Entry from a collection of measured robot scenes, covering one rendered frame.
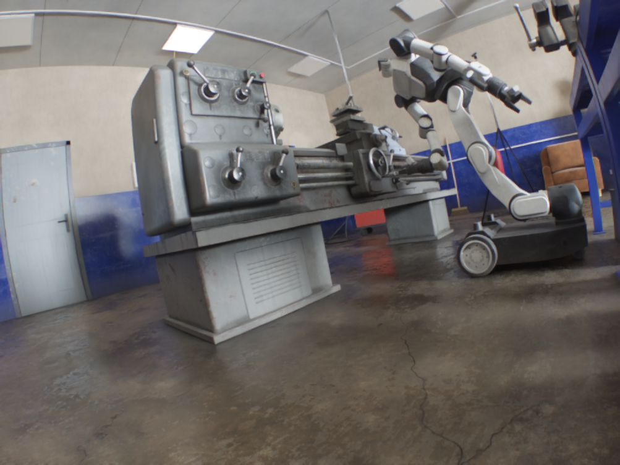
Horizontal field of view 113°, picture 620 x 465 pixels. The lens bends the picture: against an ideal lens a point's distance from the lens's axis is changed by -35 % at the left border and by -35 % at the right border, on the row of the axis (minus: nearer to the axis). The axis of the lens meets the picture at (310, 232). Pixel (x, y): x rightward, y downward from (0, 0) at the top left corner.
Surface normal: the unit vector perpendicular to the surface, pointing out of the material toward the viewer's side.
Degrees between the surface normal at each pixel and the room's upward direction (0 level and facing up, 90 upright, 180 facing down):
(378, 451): 0
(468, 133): 90
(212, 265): 90
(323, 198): 90
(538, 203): 90
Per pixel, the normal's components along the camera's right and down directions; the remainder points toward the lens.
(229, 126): 0.69, -0.11
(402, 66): -0.74, 0.11
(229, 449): -0.20, -0.98
